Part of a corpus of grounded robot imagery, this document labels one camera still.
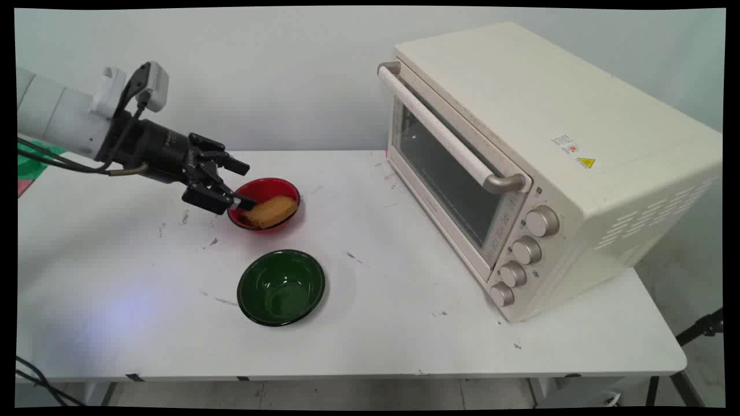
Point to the large silver oven knob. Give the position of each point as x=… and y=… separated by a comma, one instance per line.
x=542, y=220

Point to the brown bread slice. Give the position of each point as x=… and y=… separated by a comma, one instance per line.
x=270, y=211

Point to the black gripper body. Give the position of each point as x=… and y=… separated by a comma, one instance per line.
x=151, y=149

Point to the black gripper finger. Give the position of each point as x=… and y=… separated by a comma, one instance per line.
x=211, y=197
x=222, y=162

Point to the red bowl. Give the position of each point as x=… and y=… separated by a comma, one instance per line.
x=272, y=190

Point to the black tripod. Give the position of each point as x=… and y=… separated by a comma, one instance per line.
x=691, y=346

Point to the white label sticker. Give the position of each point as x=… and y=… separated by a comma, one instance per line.
x=565, y=144

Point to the green bowl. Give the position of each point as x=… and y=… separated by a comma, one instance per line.
x=281, y=288

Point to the cream toaster oven body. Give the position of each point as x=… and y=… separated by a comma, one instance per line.
x=607, y=150

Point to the green foam mat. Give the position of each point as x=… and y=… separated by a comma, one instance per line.
x=34, y=159

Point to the yellow warning sticker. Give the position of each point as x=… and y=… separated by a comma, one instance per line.
x=585, y=163

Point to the pink foam mat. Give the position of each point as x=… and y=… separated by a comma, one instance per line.
x=24, y=187

